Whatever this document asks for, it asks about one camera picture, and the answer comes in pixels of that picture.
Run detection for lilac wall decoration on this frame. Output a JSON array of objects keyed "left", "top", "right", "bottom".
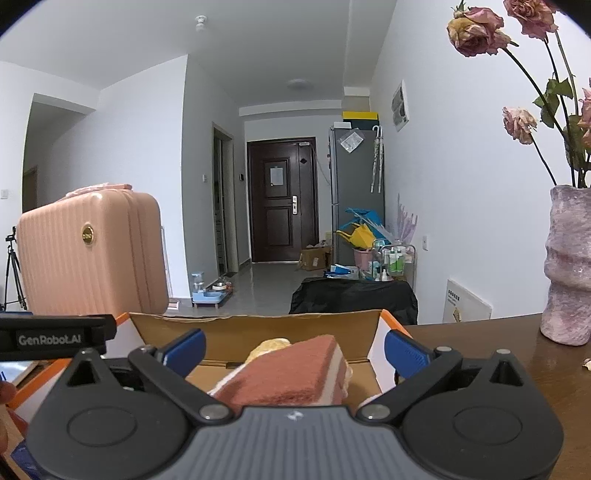
[{"left": 396, "top": 193, "right": 419, "bottom": 246}]

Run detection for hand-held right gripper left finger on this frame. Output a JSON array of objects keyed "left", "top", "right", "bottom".
[{"left": 41, "top": 329, "right": 234, "bottom": 422}]

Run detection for black tripod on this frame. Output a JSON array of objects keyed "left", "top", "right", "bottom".
[{"left": 4, "top": 233, "right": 28, "bottom": 313}]

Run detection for blue folding stool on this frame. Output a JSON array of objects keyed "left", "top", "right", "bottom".
[{"left": 344, "top": 208, "right": 387, "bottom": 236}]

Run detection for pink fluffy cloth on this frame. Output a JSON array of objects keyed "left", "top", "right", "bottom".
[{"left": 65, "top": 183, "right": 134, "bottom": 200}]

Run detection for orange cardboard box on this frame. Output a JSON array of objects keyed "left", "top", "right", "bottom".
[{"left": 4, "top": 309, "right": 414, "bottom": 416}]

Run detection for grey refrigerator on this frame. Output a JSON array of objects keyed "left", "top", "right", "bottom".
[{"left": 328, "top": 124, "right": 386, "bottom": 268}]

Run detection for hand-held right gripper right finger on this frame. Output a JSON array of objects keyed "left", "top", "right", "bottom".
[{"left": 355, "top": 329, "right": 546, "bottom": 422}]

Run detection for pink bucket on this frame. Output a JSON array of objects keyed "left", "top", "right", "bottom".
[{"left": 353, "top": 247, "right": 376, "bottom": 272}]

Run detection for white leaning board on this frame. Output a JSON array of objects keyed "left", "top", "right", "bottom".
[{"left": 442, "top": 278, "right": 493, "bottom": 324}]

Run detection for pink textured vase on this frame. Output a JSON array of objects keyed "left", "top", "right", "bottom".
[{"left": 540, "top": 185, "right": 591, "bottom": 346}]

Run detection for brown floor cardboard box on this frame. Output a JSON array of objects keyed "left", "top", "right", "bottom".
[{"left": 298, "top": 247, "right": 334, "bottom": 272}]

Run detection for brown cake slice plush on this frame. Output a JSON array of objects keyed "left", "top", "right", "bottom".
[{"left": 208, "top": 335, "right": 354, "bottom": 409}]

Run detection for yellow white alpaca plush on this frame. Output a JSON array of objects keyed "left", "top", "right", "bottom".
[{"left": 244, "top": 337, "right": 354, "bottom": 380}]

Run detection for black cloth cover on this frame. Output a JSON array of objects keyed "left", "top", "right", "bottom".
[{"left": 288, "top": 276, "right": 419, "bottom": 326}]

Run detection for paper sheet on refrigerator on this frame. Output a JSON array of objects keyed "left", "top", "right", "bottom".
[{"left": 338, "top": 130, "right": 365, "bottom": 154}]

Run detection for side room door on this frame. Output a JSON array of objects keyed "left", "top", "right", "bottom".
[{"left": 211, "top": 122, "right": 239, "bottom": 278}]

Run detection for hanging clear umbrella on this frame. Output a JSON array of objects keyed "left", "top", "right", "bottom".
[{"left": 370, "top": 124, "right": 386, "bottom": 195}]

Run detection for pink ribbed suitcase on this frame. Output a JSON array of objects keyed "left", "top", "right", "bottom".
[{"left": 16, "top": 190, "right": 170, "bottom": 315}]

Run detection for dried pink roses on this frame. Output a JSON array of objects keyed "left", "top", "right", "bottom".
[{"left": 445, "top": 0, "right": 591, "bottom": 189}]

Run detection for dark brown entrance door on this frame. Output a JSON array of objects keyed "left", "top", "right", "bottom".
[{"left": 246, "top": 136, "right": 320, "bottom": 265}]

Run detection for blue tissue pack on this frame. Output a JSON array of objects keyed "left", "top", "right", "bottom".
[{"left": 0, "top": 361, "right": 40, "bottom": 387}]

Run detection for blue pet feeder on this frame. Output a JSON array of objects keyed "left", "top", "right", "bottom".
[{"left": 191, "top": 272, "right": 234, "bottom": 308}]

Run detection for trolley with bottles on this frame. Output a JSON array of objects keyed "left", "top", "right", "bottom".
[{"left": 372, "top": 244, "right": 417, "bottom": 284}]

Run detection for white electrical panel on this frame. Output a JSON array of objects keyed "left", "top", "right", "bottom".
[{"left": 391, "top": 79, "right": 411, "bottom": 133}]

